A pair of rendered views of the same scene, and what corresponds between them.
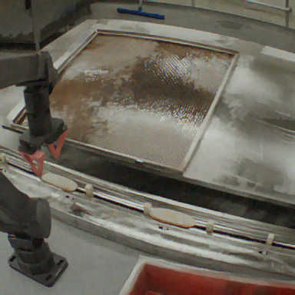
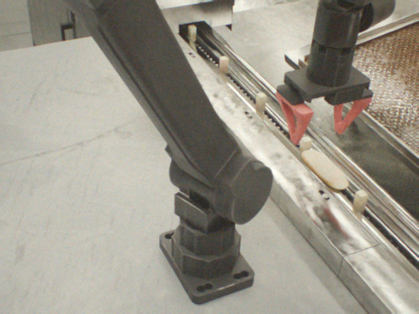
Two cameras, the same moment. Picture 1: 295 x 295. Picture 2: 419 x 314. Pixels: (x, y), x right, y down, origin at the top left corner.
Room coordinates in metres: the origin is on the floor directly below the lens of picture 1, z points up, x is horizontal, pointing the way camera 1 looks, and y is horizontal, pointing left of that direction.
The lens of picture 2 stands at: (0.04, -0.11, 1.44)
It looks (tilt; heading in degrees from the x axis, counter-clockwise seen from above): 37 degrees down; 36
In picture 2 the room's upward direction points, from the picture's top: 3 degrees clockwise
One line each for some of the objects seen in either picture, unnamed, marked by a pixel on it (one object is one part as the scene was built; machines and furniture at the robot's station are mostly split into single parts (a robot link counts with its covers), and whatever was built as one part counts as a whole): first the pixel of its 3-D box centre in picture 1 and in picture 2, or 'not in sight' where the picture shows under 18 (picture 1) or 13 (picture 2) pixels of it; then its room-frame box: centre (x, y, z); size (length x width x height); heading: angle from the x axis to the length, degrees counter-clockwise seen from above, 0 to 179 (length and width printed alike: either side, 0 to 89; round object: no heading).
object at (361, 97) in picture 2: (50, 143); (335, 106); (0.78, 0.21, 0.95); 0.07 x 0.07 x 0.09; 64
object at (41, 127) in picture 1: (39, 121); (329, 64); (0.76, 0.23, 1.02); 0.10 x 0.07 x 0.07; 154
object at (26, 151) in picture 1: (38, 155); (307, 113); (0.74, 0.24, 0.95); 0.07 x 0.07 x 0.09; 64
